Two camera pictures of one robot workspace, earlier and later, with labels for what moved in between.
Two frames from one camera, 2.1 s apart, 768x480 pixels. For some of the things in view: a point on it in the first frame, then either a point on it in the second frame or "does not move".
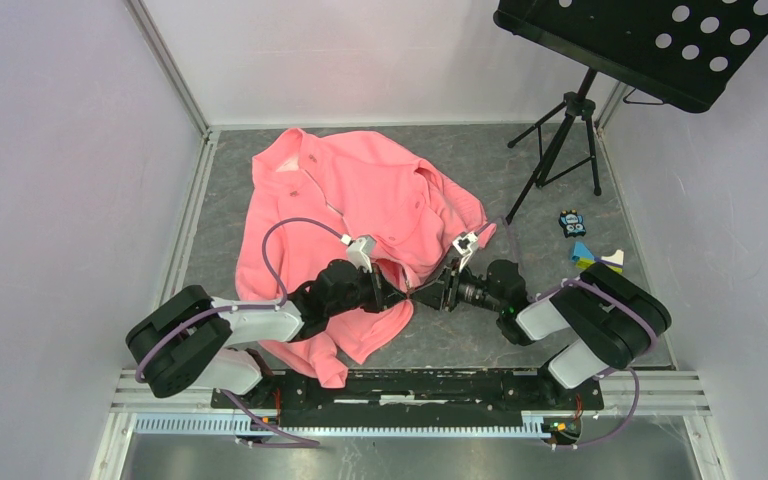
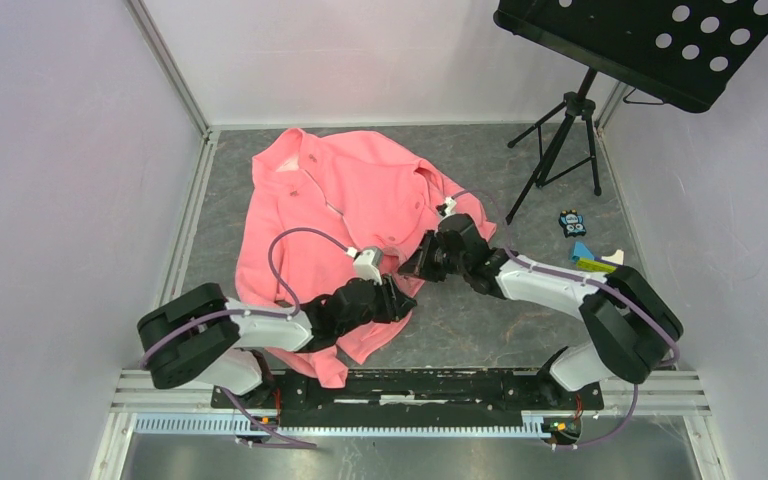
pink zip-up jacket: [309, 197] does not move
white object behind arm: [617, 257] does not move
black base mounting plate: [414, 398] does not move
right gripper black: [449, 285] → [420, 265]
